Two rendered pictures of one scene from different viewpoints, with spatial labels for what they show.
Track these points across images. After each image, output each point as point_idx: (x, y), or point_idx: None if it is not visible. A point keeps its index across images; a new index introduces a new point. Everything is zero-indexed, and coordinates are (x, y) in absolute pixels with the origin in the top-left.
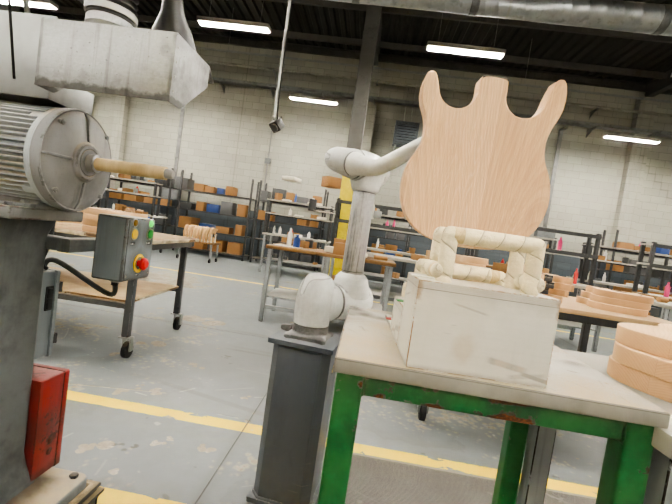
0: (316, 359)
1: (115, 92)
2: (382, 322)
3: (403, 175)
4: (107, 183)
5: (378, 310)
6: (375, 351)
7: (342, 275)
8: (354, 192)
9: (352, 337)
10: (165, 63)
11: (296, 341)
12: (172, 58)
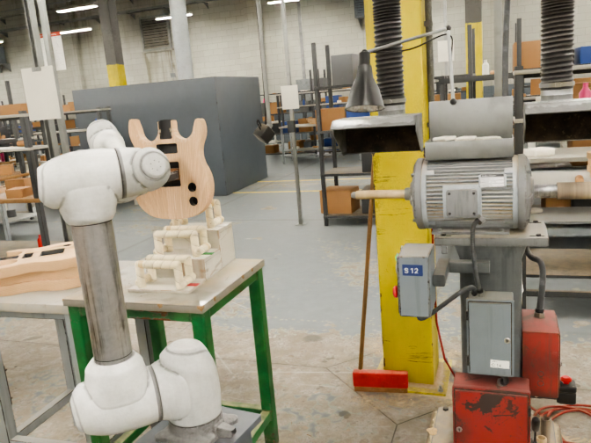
0: None
1: (375, 151)
2: (201, 286)
3: (213, 179)
4: (414, 211)
5: (179, 303)
6: (240, 264)
7: (138, 353)
8: (112, 221)
9: (243, 270)
10: (349, 134)
11: (225, 410)
12: (346, 132)
